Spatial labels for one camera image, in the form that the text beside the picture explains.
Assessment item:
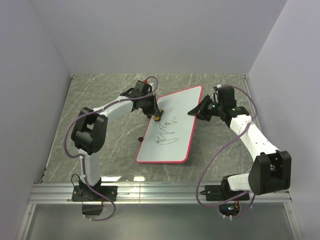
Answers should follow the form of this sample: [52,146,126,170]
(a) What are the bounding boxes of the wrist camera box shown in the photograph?
[217,86,237,109]
[131,80,153,98]

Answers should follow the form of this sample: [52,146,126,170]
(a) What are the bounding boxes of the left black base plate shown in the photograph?
[71,185,118,202]

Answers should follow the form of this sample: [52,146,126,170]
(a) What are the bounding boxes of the red framed whiteboard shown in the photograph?
[136,85,203,164]

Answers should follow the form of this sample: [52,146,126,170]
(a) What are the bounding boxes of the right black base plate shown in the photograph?
[200,185,244,202]

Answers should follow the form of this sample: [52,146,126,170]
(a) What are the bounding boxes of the aluminium front rail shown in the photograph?
[29,182,291,205]

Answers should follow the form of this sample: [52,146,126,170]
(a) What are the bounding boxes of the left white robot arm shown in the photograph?
[71,94,164,201]

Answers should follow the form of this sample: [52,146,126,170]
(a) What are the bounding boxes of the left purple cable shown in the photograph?
[63,76,161,222]

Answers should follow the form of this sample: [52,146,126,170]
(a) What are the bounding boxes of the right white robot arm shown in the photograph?
[188,95,292,200]

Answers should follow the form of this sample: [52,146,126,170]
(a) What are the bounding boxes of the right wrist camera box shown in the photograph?
[217,86,237,109]

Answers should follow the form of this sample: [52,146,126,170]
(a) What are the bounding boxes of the yellow whiteboard eraser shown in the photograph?
[153,109,164,122]

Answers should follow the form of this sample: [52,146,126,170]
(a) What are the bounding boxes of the purple cable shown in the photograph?
[63,76,161,222]
[195,84,258,221]

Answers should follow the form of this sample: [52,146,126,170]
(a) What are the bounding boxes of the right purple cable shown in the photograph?
[195,84,258,221]

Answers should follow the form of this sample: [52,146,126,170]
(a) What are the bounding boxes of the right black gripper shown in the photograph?
[187,95,223,122]

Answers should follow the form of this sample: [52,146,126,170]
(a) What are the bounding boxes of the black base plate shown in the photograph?
[200,185,244,202]
[71,185,118,202]

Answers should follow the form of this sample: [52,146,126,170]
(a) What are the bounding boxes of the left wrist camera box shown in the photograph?
[131,80,153,98]

